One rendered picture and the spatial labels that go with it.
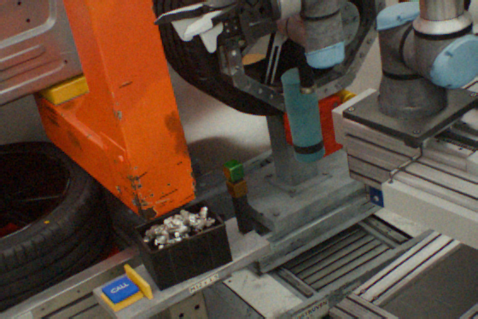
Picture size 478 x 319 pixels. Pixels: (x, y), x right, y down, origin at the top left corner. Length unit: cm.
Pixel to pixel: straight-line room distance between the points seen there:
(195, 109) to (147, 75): 183
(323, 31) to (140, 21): 62
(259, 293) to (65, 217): 64
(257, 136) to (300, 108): 128
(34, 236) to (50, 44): 56
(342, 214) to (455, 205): 107
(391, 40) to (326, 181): 107
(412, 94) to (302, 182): 100
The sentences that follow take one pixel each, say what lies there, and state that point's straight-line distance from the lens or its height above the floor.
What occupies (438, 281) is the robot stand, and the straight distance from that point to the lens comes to 259.
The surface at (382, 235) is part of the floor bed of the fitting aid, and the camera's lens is 302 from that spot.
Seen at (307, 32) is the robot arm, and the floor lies 114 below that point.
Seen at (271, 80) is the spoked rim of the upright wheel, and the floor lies 65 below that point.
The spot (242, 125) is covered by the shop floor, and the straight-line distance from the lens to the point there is 390.
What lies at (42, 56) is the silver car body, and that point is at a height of 84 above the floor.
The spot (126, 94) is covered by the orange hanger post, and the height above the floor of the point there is 88.
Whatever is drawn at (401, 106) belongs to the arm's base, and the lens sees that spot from 208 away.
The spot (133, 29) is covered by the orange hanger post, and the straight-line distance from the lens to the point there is 225.
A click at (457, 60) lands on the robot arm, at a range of 191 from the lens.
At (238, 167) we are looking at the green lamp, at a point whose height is 65.
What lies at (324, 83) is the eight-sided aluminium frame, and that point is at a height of 62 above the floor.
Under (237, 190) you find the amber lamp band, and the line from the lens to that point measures 235.
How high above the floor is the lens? 183
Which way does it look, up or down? 30 degrees down
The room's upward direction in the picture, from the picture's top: 12 degrees counter-clockwise
